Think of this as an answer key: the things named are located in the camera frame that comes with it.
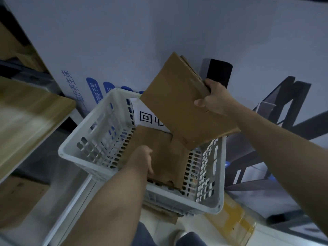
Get person's white right shoe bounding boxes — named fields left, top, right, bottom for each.
left=173, top=229, right=186, bottom=246

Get dim plain brown carton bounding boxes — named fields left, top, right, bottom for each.
left=0, top=175, right=51, bottom=231

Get grey metal table frame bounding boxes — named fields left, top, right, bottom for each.
left=42, top=174, right=99, bottom=246

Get large brown carton black logo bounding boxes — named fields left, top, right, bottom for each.
left=142, top=200, right=185, bottom=226

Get brown cardboard box long flaps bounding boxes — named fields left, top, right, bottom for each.
left=139, top=51, right=241, bottom=151

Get cardboard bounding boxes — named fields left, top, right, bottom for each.
left=120, top=125, right=191, bottom=190

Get white plastic crate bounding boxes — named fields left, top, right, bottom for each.
left=58, top=88, right=227, bottom=216

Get person's left hand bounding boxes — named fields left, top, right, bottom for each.
left=128, top=145, right=154, bottom=177

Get person's right hand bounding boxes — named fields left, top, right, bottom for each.
left=194, top=79, right=240, bottom=117

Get black metal frame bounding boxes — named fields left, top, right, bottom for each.
left=252, top=76, right=328, bottom=192

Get person's blue jeans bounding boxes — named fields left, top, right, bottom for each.
left=131, top=221, right=208, bottom=246

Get white paper sign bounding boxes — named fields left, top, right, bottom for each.
left=129, top=97, right=175, bottom=134

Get large white printed carton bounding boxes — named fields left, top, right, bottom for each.
left=4, top=0, right=328, bottom=228

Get person's left forearm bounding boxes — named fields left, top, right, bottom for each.
left=60, top=166, right=152, bottom=246

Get person's right forearm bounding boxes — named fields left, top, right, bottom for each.
left=230, top=105, right=328, bottom=236

